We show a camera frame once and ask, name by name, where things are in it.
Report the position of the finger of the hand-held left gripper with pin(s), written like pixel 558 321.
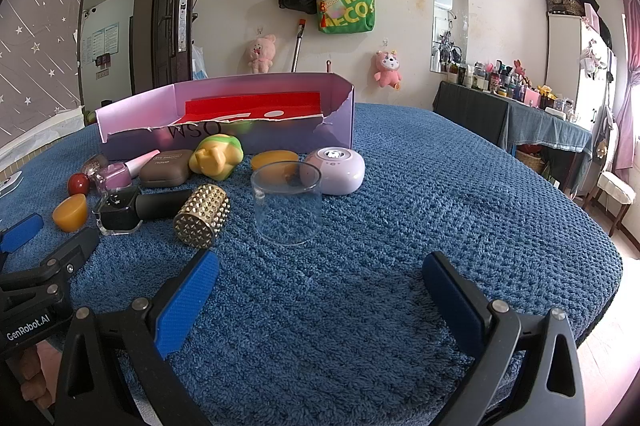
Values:
pixel 70 251
pixel 22 230

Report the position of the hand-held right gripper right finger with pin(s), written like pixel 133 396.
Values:
pixel 455 306

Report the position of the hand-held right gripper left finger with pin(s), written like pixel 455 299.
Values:
pixel 185 301

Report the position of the orange round puck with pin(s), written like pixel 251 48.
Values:
pixel 270 158
pixel 72 213

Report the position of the black nail polish bottle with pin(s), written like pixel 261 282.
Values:
pixel 117 218

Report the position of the glitter bottle with red cap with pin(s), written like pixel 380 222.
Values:
pixel 78 184

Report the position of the purple nail polish bottle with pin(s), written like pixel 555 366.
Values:
pixel 115 178

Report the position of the gold studded cylinder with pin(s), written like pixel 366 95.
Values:
pixel 200 216

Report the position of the brown eye shadow case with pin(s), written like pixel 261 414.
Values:
pixel 165 168

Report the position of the clear glass cup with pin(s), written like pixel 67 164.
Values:
pixel 287 216

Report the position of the yellow green squishy toy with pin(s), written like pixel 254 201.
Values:
pixel 215 155

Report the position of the lilac round hand warmer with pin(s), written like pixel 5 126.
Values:
pixel 345 173

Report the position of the purple cardboard box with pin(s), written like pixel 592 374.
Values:
pixel 330 133

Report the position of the person's left hand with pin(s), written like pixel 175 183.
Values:
pixel 35 376

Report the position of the woven basket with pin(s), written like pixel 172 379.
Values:
pixel 530 159

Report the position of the dresser table with dark cloth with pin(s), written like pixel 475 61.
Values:
pixel 480 110

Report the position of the white stool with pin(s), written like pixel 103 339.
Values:
pixel 615 188

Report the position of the blue plastic bag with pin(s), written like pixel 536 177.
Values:
pixel 199 63

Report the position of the row of cosmetic bottles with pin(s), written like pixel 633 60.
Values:
pixel 500 80

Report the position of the pink plush animal with horns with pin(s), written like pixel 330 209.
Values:
pixel 387 68

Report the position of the pink plush bear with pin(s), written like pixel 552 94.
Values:
pixel 260 53

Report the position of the white cabinet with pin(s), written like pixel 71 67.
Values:
pixel 565 55

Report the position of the pink curtain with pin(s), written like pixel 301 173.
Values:
pixel 627 80

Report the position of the red tassel charm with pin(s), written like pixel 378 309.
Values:
pixel 324 15

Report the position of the patterned storage bag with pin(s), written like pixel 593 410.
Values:
pixel 564 3

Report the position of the hallway wall notices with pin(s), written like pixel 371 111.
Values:
pixel 104 40

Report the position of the wall mirror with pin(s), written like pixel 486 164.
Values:
pixel 450 15

